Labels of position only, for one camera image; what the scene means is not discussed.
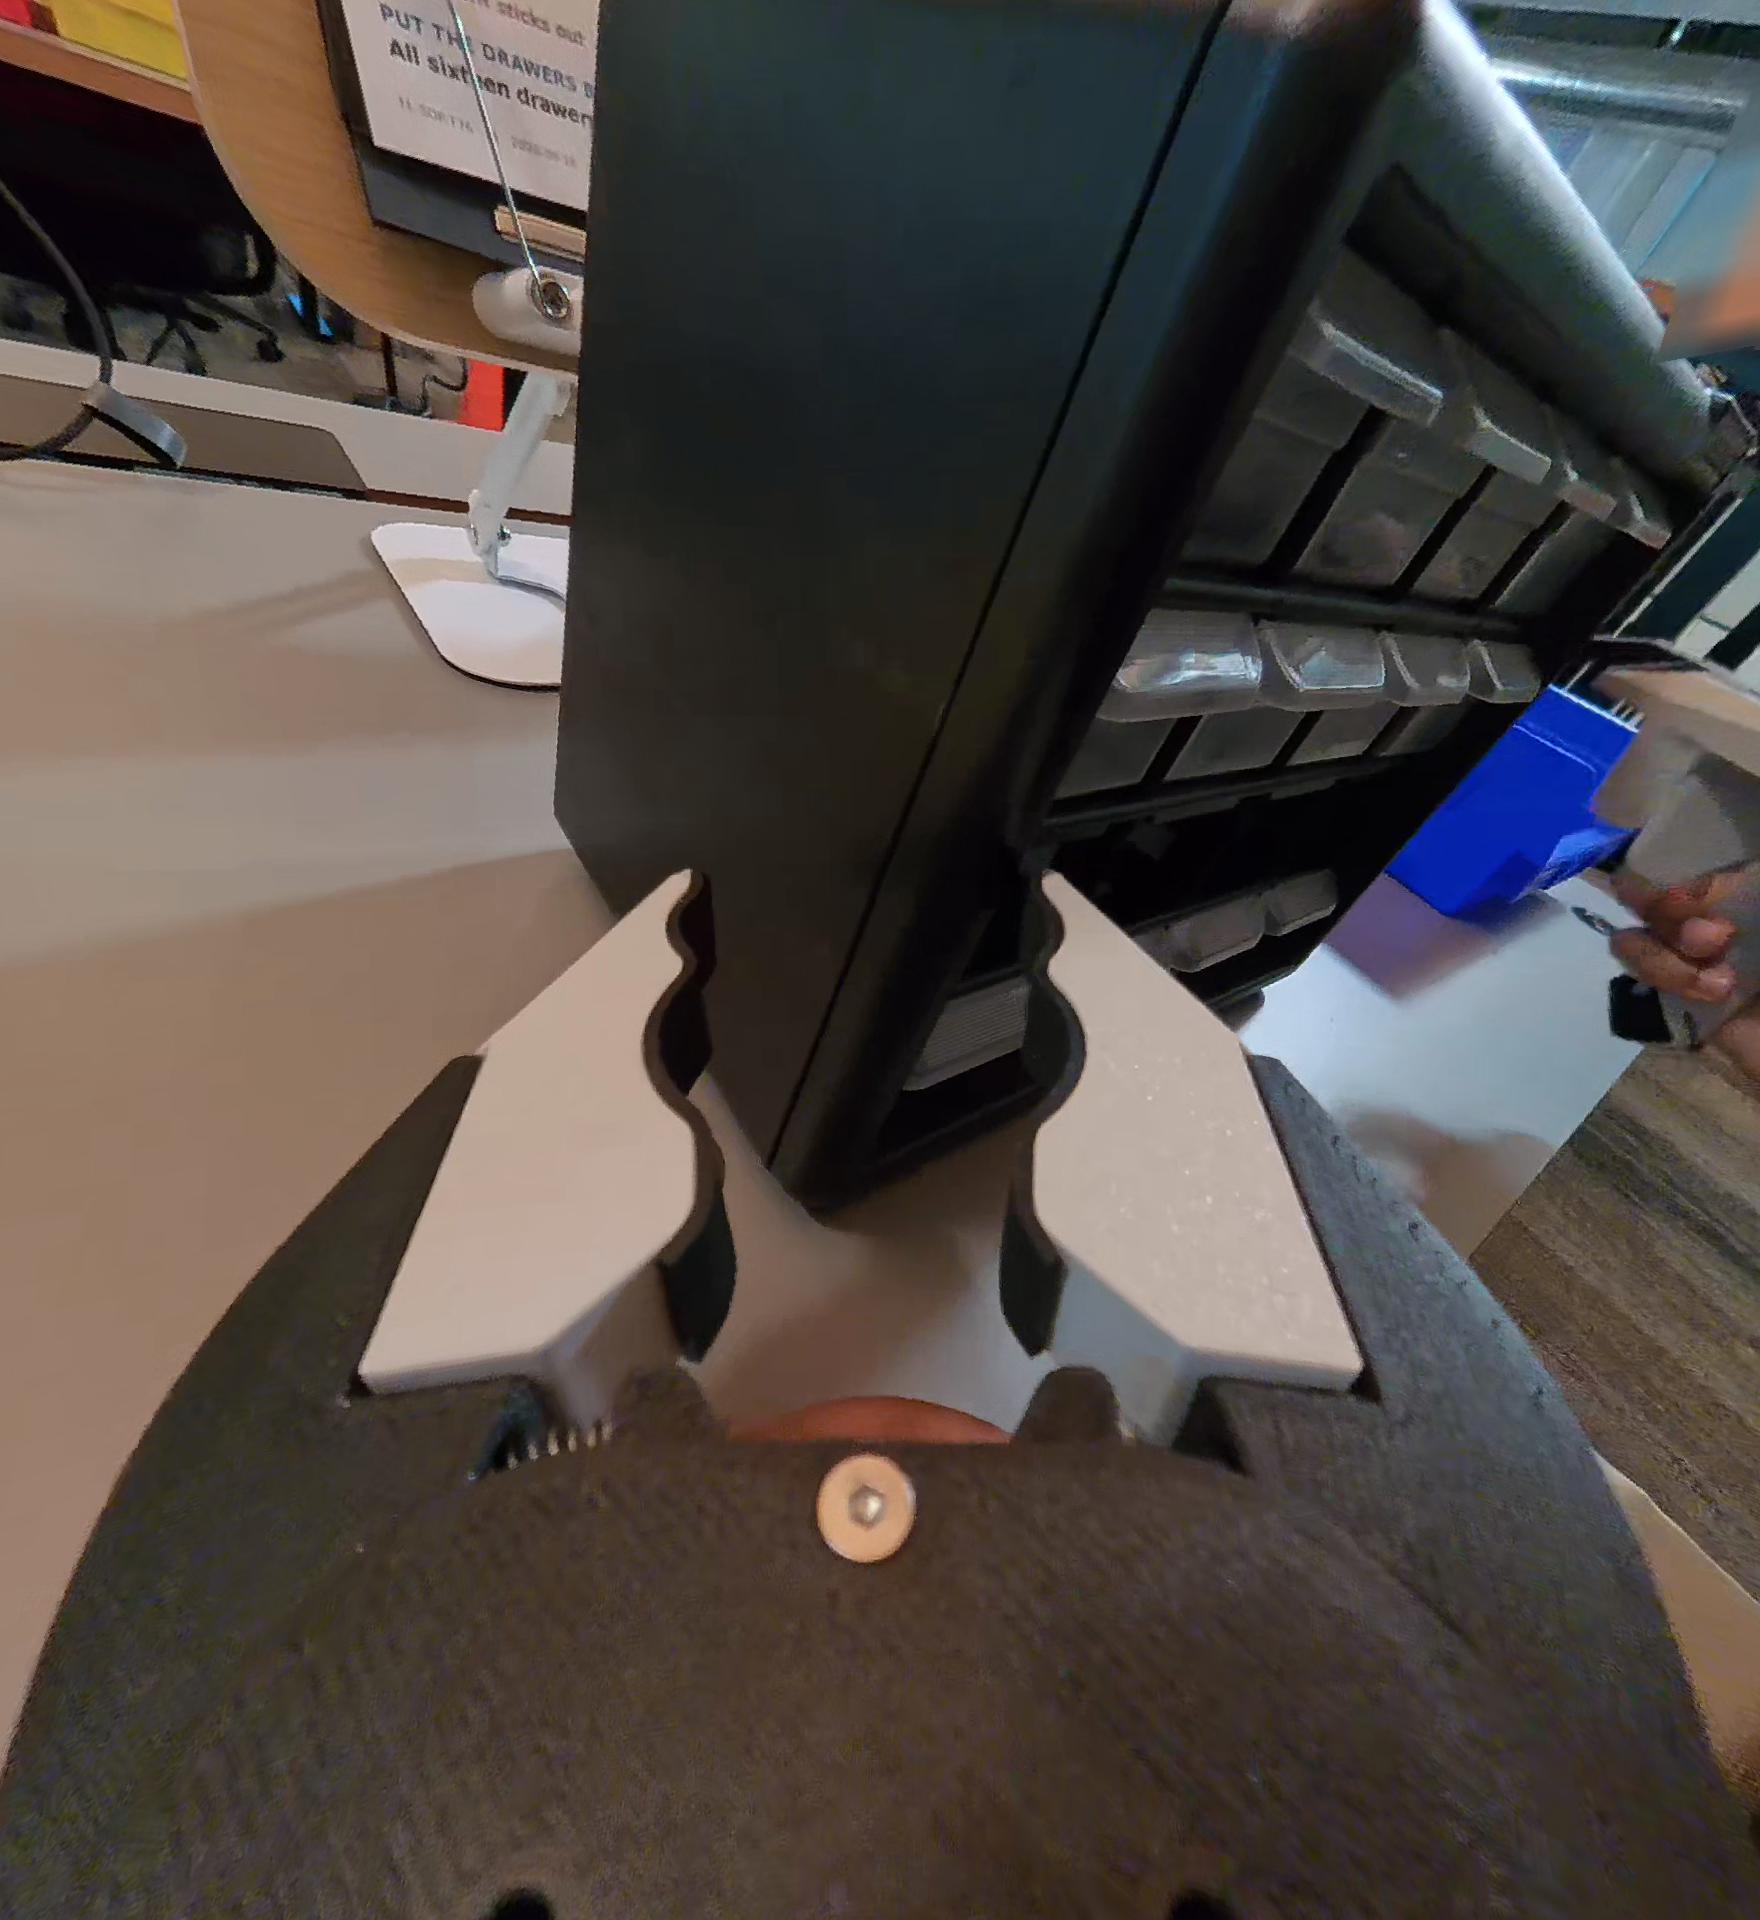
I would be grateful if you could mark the black sheet holder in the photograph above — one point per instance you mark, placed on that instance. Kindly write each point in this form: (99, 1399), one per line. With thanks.
(415, 217)

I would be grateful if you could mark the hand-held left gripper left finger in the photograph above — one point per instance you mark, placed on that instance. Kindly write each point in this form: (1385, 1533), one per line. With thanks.
(548, 1168)

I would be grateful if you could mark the orange traffic cone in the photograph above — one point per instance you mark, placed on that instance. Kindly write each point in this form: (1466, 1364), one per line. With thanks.
(481, 403)

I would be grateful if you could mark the grey metal tube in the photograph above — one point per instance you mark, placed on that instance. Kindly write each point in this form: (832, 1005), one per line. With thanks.
(1558, 227)

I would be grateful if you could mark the person's right hand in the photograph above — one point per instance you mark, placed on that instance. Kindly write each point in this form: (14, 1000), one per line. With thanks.
(1681, 938)

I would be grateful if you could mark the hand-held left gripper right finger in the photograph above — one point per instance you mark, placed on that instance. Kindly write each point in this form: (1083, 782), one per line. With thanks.
(1198, 1186)

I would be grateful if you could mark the blue plastic bin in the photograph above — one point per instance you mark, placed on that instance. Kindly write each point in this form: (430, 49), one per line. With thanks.
(1511, 807)

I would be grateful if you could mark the white printed instruction sheet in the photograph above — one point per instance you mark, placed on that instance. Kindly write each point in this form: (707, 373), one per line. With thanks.
(446, 119)

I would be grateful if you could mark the black drawer cabinet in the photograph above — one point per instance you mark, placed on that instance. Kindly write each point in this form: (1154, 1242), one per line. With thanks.
(851, 453)

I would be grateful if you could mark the grey desk with dark flap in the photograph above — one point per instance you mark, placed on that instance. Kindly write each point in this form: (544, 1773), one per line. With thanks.
(426, 453)

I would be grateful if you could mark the yellow plastic bin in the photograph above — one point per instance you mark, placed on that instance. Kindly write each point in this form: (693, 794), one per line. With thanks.
(115, 30)

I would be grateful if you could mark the black office chair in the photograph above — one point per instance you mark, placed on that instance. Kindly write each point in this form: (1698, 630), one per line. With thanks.
(206, 292)

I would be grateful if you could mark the white metal stand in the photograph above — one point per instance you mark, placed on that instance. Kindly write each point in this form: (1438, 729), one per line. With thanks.
(476, 613)

